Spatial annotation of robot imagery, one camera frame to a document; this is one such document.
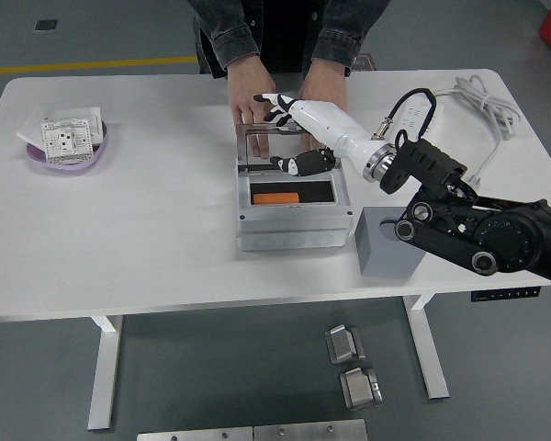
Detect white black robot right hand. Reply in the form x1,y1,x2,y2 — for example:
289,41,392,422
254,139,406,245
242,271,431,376
253,92,390,178

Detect person's left hand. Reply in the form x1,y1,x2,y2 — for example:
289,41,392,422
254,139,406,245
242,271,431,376
297,57,351,116

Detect person's right hand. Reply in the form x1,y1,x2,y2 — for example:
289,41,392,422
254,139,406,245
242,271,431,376
226,56,277,159

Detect transparent hinged box lid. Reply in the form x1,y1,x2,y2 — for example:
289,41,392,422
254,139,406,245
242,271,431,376
235,121,348,169

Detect orange cylinder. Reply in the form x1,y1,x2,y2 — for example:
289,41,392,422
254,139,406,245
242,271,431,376
253,192,301,206

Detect grey electrical junction box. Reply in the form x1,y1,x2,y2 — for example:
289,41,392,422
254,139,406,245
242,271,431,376
233,163,354,252

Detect grey cube with round hole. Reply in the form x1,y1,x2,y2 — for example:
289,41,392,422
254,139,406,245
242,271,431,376
355,206,426,278

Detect person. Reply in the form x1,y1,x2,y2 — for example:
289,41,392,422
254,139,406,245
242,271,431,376
186,0,392,80

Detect white power strip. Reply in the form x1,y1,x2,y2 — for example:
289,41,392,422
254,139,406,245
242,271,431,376
385,95,444,144

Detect white socket module with terminals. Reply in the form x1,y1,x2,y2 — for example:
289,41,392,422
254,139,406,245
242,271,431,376
40,118,96,165

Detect purple oval bowl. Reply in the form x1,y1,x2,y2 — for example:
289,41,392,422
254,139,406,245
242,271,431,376
25,119,117,174

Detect metal block on floor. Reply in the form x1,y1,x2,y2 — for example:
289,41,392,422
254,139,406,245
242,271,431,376
339,367,384,410
324,324,366,367

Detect white flat cover plate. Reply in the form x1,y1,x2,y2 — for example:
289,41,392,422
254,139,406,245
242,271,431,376
17,106,51,147

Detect black table control panel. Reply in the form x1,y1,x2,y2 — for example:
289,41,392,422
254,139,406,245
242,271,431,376
471,287,542,303

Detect white table leg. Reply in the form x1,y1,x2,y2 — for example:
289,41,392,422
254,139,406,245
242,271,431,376
86,315,124,432
402,293,450,400

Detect white square switch panel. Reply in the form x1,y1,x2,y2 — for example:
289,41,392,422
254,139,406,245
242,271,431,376
56,107,107,144

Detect white power cord with plug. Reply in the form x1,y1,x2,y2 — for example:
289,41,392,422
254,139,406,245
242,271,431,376
429,75,521,189

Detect grey metal base plate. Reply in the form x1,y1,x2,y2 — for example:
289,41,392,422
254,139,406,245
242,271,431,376
136,426,253,441
253,419,368,441

